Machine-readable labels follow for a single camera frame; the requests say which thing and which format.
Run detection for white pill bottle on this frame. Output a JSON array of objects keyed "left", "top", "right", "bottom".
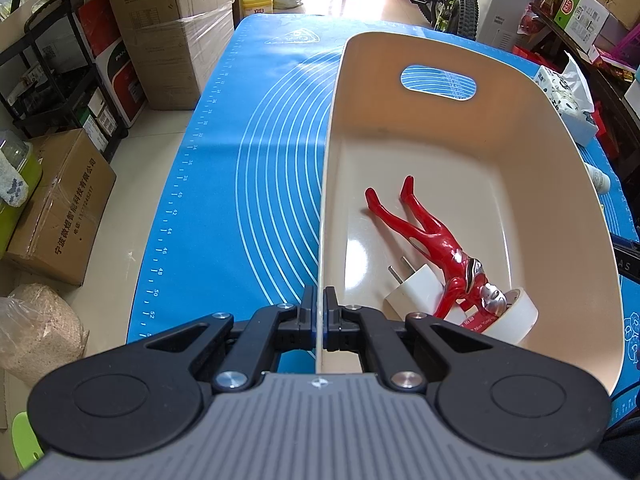
[{"left": 585, "top": 162, "right": 611, "bottom": 195}]

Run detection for green lidded plastic container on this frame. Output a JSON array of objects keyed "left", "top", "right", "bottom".
[{"left": 0, "top": 130, "right": 42, "bottom": 255}]

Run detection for red ultraman action figure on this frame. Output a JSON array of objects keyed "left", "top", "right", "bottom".
[{"left": 364, "top": 176, "right": 508, "bottom": 332}]

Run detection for white chest freezer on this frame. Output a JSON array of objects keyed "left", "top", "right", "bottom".
[{"left": 475, "top": 0, "right": 551, "bottom": 53}]

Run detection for bag of grain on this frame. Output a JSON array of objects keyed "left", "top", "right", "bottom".
[{"left": 1, "top": 283, "right": 88, "bottom": 387}]

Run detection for black metal shelf cart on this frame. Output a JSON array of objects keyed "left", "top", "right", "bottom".
[{"left": 1, "top": 0, "right": 127, "bottom": 160}]

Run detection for red bags under shelf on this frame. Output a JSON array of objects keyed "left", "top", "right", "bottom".
[{"left": 511, "top": 46, "right": 568, "bottom": 73}]

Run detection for beige plastic storage basket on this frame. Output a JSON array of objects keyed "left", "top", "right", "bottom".
[{"left": 318, "top": 32, "right": 625, "bottom": 390}]

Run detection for brown cardboard box on floor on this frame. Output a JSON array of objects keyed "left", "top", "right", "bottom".
[{"left": 3, "top": 129, "right": 116, "bottom": 286}]

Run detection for tissue box with tissue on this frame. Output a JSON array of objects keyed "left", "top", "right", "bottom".
[{"left": 534, "top": 54, "right": 598, "bottom": 148}]

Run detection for lower stacked cardboard box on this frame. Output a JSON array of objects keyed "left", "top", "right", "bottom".
[{"left": 110, "top": 0, "right": 234, "bottom": 110}]

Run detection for green white product box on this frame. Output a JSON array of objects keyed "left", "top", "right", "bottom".
[{"left": 554, "top": 0, "right": 610, "bottom": 52}]

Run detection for white power adapter plug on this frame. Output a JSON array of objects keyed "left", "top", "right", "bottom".
[{"left": 383, "top": 256, "right": 444, "bottom": 320}]

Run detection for blue silicone baking mat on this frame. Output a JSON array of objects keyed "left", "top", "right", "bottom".
[{"left": 128, "top": 15, "right": 639, "bottom": 422}]

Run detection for white tape roll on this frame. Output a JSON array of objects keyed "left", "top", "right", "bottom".
[{"left": 444, "top": 287, "right": 540, "bottom": 346}]

